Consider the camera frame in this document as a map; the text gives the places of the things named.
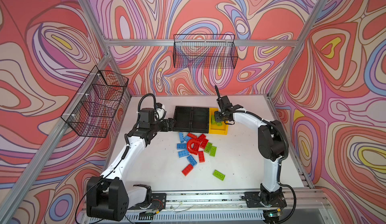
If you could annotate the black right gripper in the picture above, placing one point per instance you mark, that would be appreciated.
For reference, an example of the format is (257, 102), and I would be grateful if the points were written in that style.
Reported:
(218, 118)

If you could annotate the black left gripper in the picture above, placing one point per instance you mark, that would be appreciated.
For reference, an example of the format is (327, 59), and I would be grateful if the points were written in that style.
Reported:
(171, 126)

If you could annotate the green lego brick large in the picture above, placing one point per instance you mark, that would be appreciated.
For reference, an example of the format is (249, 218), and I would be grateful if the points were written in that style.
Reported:
(213, 120)

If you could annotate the green lego brick pair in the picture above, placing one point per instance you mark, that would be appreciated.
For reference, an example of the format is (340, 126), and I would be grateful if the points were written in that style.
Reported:
(210, 149)

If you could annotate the blue lego brick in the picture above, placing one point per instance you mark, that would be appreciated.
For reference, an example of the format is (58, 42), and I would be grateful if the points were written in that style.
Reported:
(181, 136)
(192, 160)
(182, 146)
(183, 153)

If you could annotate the green lego brick front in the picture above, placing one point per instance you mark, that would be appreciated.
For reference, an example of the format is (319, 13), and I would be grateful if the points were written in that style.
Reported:
(219, 175)

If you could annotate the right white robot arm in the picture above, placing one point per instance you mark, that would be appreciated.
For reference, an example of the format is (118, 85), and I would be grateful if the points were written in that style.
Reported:
(272, 144)

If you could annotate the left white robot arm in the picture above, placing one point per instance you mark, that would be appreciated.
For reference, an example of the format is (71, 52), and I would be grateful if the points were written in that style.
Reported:
(107, 196)

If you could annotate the yellow plastic bin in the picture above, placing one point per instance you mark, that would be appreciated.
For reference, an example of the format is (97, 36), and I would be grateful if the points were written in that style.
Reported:
(214, 129)

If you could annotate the black plastic bin middle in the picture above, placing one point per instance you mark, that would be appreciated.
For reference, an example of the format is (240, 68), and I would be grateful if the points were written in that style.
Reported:
(200, 120)

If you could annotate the black plastic bin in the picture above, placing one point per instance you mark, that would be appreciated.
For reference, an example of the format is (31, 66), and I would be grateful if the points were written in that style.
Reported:
(182, 117)
(200, 120)

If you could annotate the red lego brick top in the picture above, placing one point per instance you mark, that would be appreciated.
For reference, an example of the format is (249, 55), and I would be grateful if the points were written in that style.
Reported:
(203, 141)

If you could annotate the red lego brick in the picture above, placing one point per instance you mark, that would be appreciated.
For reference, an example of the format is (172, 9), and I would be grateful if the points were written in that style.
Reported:
(187, 169)
(201, 156)
(203, 141)

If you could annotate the blue lego brick top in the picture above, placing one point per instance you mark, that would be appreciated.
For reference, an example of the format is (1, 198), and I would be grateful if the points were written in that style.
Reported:
(181, 136)

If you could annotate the black plastic bin left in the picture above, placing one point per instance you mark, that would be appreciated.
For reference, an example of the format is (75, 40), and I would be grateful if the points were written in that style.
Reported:
(182, 117)

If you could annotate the red lego brick middle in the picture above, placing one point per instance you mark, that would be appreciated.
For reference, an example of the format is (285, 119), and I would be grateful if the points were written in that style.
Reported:
(201, 156)

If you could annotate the red arch lego piece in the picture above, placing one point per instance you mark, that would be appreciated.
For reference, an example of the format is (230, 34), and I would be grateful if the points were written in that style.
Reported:
(193, 146)

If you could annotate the red lego brick front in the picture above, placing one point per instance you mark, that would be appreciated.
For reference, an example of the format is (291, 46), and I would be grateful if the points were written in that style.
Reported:
(187, 169)

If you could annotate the black wire basket left wall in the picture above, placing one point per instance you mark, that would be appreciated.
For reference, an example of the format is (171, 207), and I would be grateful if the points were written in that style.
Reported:
(100, 95)

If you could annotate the black wire basket wall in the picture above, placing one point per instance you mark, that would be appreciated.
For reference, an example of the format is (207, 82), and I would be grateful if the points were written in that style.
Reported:
(208, 51)
(100, 95)

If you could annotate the black wire basket back wall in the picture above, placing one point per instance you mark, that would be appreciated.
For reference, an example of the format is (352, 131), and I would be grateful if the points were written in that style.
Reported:
(208, 51)

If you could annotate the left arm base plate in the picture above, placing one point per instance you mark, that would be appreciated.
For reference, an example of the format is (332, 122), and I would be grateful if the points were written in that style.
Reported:
(157, 202)

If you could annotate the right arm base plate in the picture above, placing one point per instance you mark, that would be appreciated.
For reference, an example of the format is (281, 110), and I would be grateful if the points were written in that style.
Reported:
(264, 199)

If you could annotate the aluminium front rail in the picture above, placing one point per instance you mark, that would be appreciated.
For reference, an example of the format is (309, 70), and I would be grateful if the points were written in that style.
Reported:
(306, 206)

